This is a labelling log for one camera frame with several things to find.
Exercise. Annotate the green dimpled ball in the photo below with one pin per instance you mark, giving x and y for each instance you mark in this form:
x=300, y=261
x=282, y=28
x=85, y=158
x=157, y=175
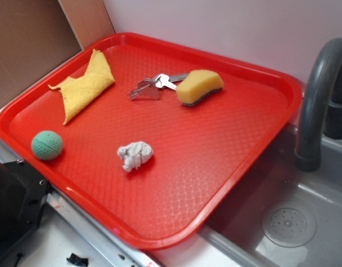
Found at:
x=47, y=145

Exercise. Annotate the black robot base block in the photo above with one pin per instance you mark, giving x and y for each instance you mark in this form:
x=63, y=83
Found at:
x=23, y=193

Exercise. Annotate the black tape scrap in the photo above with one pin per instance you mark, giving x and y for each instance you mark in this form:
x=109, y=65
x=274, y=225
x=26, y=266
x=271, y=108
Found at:
x=77, y=260

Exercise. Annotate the grey plastic faucet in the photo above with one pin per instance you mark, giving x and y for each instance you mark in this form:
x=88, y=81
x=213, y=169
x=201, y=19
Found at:
x=321, y=112

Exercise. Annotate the grey plastic sink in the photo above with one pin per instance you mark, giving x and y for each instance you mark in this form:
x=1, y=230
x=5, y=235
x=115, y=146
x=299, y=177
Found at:
x=277, y=215

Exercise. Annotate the silver key bunch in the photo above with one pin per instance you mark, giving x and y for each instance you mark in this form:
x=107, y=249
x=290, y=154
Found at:
x=150, y=87

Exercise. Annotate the yellow sponge with dark pad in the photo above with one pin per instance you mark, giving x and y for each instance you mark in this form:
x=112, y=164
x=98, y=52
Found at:
x=198, y=85

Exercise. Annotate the yellow cloth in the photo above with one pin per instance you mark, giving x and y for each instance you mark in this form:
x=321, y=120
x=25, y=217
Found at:
x=78, y=93

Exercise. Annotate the crumpled white paper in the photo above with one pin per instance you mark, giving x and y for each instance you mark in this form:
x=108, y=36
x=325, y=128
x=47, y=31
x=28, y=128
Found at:
x=134, y=155

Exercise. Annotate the brown cardboard panel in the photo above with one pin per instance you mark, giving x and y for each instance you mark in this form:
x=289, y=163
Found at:
x=38, y=36

